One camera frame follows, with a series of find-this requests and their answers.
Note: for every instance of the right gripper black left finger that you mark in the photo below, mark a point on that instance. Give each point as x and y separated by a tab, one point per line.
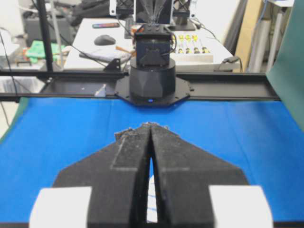
103	190

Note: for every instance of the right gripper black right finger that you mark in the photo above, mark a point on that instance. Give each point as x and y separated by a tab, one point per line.
195	189

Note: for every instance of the white blue striped towel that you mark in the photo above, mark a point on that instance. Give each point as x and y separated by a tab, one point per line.
151	202

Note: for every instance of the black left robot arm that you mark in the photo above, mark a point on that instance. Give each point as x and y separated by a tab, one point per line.
152	79

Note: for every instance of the blue table cloth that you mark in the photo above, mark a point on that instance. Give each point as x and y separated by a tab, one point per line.
48	134

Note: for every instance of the white office desk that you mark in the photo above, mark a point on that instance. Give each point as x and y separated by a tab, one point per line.
84	41

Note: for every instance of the black vertical stand pole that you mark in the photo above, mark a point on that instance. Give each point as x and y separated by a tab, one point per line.
44	26

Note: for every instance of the green backdrop sheet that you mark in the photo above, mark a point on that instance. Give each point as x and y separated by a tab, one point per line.
287	74

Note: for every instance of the black computer mouse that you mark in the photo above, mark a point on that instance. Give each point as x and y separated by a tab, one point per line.
104	40

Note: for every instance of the black smartphone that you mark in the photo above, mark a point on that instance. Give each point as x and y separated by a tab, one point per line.
105	25

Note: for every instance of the black aluminium frame rail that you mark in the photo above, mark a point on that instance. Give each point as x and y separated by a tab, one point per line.
115	84

